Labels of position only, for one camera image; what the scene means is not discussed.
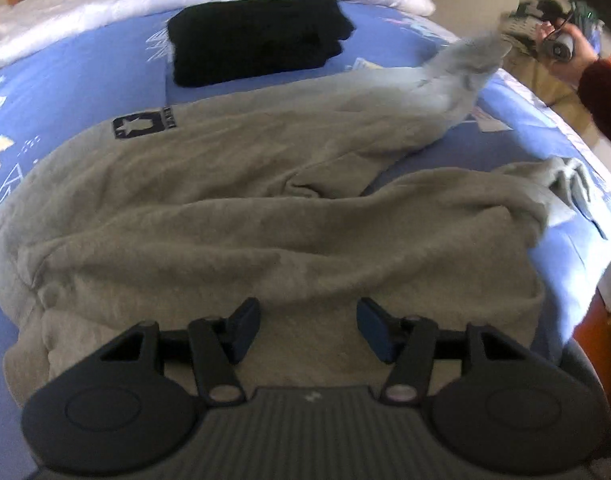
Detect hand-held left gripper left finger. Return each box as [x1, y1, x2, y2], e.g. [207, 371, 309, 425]
[99, 297, 262, 407]

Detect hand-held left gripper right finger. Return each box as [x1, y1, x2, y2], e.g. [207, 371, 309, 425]
[357, 297, 525, 406]

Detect grey sweatpants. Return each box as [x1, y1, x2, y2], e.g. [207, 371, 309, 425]
[0, 30, 593, 407]

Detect person's right hand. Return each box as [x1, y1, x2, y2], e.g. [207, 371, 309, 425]
[538, 22, 600, 87]

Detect black folded garment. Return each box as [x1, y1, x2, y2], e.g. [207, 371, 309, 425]
[166, 0, 357, 87]

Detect blue printed bedsheet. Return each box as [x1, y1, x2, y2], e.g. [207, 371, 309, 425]
[0, 0, 611, 480]

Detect white quilt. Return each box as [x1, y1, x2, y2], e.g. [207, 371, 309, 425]
[0, 0, 436, 72]

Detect wooden bed frame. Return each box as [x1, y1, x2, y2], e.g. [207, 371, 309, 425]
[570, 287, 611, 428]

